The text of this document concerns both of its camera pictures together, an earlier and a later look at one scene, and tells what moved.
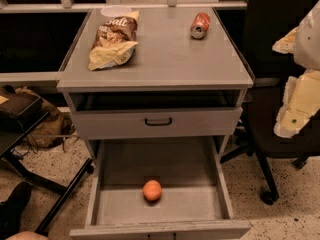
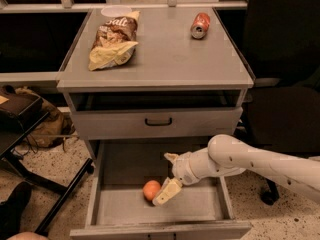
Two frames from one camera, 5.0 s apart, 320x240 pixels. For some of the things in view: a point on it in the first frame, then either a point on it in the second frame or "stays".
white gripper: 308,40 -> 183,169
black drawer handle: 157,123 stays
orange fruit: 152,190 stays
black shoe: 12,208 stays
